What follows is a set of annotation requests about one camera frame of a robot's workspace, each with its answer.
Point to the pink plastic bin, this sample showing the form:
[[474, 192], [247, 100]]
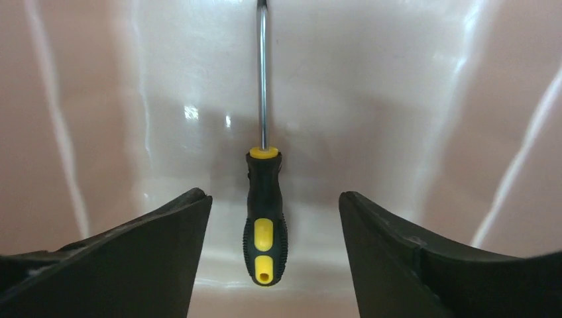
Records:
[[446, 113]]

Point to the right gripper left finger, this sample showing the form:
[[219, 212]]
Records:
[[145, 267]]

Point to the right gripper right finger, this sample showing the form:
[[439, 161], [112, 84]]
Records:
[[400, 269]]

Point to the black yellow screwdriver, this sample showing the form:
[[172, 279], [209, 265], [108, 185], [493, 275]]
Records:
[[265, 235]]

